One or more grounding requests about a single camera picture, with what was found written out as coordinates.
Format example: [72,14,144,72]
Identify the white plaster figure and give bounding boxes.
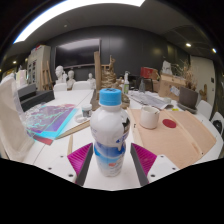
[162,59,174,76]

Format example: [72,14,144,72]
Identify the long ceiling light strip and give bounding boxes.
[13,0,146,44]

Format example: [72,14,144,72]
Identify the wooden easel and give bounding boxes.
[40,59,54,92]

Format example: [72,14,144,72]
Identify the small paint jar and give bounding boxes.
[81,103,93,118]

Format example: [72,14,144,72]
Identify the white chair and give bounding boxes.
[210,111,224,138]
[72,80,92,91]
[53,82,68,93]
[196,99,214,120]

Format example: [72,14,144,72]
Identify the white drink bottle blue cap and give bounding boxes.
[89,87,131,178]

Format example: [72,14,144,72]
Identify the grey round plant saucer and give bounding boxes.
[176,101,198,115]

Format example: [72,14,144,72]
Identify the thin wooden stick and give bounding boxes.
[67,134,74,157]

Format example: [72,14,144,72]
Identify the golden sculpture on wooden board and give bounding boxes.
[90,50,131,111]

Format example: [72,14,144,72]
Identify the black flat boxes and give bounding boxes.
[18,83,56,113]

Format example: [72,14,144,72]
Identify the wooden figure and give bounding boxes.
[199,83,208,102]

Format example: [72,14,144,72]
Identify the grey printed newspaper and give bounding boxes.
[128,89,171,110]

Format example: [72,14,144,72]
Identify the dry plant in grey pot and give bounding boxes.
[176,59,201,111]

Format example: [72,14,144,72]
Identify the cardboard box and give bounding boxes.
[158,73,186,101]

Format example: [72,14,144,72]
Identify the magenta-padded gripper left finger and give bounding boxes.
[46,142,94,187]

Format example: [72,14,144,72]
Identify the white ceramic cup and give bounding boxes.
[139,105,161,130]

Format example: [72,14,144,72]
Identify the small green-labelled spray bottle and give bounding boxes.
[122,70,131,95]

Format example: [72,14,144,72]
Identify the wooden paint brushes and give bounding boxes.
[56,119,92,140]

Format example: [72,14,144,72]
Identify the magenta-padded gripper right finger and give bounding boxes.
[129,142,183,187]

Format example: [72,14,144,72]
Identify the beige cloth table mat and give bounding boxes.
[128,107,218,169]

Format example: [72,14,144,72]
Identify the flat round red coaster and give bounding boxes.
[162,118,178,129]

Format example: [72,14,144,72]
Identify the dark wall screen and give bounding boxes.
[54,38,102,69]

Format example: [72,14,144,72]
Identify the white plaster bust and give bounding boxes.
[87,72,97,89]
[66,69,76,90]
[54,65,67,84]

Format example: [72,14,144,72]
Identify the red box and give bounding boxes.
[139,66,159,80]

